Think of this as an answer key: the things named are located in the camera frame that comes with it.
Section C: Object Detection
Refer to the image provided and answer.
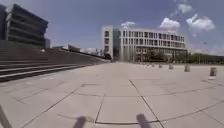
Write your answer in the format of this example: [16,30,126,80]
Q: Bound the pale concrete slab plaza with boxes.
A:
[0,61,224,128]

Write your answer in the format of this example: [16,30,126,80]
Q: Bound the low distant building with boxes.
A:
[52,43,82,54]

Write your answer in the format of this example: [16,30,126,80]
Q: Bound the white multi-storey building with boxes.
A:
[101,25,189,63]

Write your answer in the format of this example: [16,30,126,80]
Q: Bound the robot's own part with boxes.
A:
[72,116,87,128]
[135,113,153,128]

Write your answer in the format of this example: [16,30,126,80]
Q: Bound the wide grey concrete steps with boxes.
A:
[0,39,110,84]

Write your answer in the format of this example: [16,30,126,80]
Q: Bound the dark layered building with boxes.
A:
[4,3,50,48]

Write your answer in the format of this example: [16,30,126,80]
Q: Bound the row of trees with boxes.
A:
[186,52,224,65]

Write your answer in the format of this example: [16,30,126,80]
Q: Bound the row of concrete bollards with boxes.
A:
[136,61,219,77]

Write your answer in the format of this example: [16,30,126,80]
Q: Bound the dark glass building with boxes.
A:
[0,3,7,41]

